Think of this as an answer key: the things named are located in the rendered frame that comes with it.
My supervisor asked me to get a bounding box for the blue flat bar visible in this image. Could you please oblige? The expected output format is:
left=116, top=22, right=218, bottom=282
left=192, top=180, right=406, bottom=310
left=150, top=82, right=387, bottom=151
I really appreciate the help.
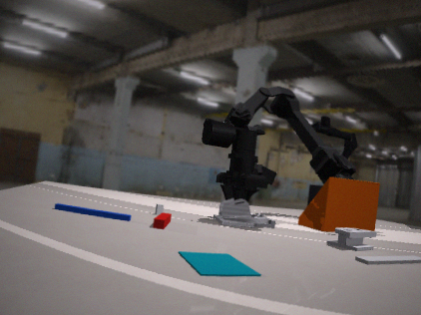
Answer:
left=55, top=203, right=132, bottom=221

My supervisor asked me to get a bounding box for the teal flat plate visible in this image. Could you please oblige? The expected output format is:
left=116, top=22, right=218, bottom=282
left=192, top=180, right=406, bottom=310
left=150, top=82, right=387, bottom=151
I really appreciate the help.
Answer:
left=179, top=251, right=261, bottom=277

